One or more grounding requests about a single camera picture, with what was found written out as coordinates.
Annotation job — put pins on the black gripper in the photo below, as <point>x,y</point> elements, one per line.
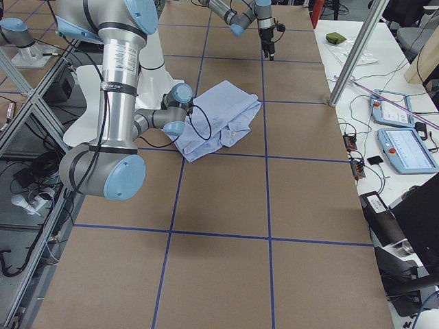
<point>265,35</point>

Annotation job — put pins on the light blue striped shirt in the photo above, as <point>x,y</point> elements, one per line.
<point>221,118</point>

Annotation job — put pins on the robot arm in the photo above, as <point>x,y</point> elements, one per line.
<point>109,165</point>
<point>259,11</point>

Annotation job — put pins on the green fabric pouch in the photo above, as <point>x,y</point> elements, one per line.
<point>335,38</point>

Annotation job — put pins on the orange black usb hub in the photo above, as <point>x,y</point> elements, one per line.
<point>350,142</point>
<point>357,168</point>

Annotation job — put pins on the upper blue teach pendant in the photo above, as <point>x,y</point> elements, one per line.
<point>385,113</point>

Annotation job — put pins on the blue teach pendant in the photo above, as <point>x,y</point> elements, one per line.
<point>406,151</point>
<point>385,113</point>

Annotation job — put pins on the lower blue teach pendant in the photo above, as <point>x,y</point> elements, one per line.
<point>406,151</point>

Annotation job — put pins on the black monitor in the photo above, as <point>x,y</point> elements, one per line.
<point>417,216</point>

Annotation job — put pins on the grabber stick with green handle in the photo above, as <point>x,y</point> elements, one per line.
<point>380,96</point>

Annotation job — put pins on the aluminium frame post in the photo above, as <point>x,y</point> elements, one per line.
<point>368,27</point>

